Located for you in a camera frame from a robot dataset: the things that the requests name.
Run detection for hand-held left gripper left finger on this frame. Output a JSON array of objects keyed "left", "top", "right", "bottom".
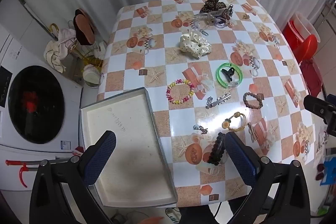
[{"left": 29, "top": 130, "right": 117, "bottom": 224}]

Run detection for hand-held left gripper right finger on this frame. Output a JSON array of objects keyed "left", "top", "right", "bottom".
[{"left": 224, "top": 132, "right": 311, "bottom": 224}]

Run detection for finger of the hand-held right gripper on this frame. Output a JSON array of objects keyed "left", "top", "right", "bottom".
[{"left": 303, "top": 95, "right": 332, "bottom": 119}]

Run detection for shallow grey cardboard tray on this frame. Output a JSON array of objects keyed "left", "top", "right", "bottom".
[{"left": 79, "top": 87, "right": 178, "bottom": 208}]

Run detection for brown braided hair tie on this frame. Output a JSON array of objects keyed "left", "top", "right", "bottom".
[{"left": 243, "top": 92, "right": 263, "bottom": 109}]

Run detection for silver patterned hair clip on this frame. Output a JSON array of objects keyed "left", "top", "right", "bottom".
[{"left": 214, "top": 93, "right": 232, "bottom": 106}]

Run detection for green plastic bangle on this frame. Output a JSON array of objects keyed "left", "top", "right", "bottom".
[{"left": 216, "top": 62, "right": 243, "bottom": 88}]

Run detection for small black claw clip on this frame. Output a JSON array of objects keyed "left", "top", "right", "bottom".
[{"left": 220, "top": 68, "right": 235, "bottom": 82}]

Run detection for colourful bead bracelet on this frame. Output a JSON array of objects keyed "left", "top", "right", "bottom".
[{"left": 166, "top": 79, "right": 195, "bottom": 106}]

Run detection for black beaded hair clip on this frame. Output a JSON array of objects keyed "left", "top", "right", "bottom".
[{"left": 205, "top": 132, "right": 227, "bottom": 166}]

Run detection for dark red cloth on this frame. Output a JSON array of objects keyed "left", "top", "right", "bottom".
[{"left": 299, "top": 59, "right": 324, "bottom": 98}]

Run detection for white washing machine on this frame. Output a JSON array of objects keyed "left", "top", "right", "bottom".
[{"left": 0, "top": 26, "right": 85, "bottom": 191}]

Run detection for red plastic bucket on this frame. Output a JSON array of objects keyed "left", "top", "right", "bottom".
[{"left": 282, "top": 12, "right": 321, "bottom": 63}]

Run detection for white round container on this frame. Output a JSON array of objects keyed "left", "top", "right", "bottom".
[{"left": 82, "top": 64, "right": 102, "bottom": 87}]

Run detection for white power strip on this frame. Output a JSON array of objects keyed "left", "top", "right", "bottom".
[{"left": 165, "top": 208, "right": 181, "bottom": 222}]

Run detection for checkered printed tablecloth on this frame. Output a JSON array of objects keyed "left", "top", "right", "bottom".
[{"left": 97, "top": 0, "right": 332, "bottom": 208}]

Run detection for cream cloth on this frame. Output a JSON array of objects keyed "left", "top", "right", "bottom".
[{"left": 43, "top": 28, "right": 79, "bottom": 73}]

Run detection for cream polka dot scrunchie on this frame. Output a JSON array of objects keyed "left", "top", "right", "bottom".
[{"left": 180, "top": 31, "right": 212, "bottom": 59}]

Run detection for dark brown bow clip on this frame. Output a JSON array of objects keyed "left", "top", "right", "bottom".
[{"left": 221, "top": 4, "right": 236, "bottom": 20}]

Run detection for brown slippers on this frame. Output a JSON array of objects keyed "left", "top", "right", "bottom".
[{"left": 73, "top": 9, "right": 97, "bottom": 46}]

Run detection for leopard print scrunchie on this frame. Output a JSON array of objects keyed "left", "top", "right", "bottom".
[{"left": 201, "top": 0, "right": 227, "bottom": 14}]

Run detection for yellow beaded hair tie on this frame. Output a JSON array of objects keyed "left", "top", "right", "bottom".
[{"left": 222, "top": 112, "right": 247, "bottom": 132}]

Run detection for purple and white hair tie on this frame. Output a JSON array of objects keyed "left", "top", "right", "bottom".
[{"left": 213, "top": 17, "right": 229, "bottom": 29}]

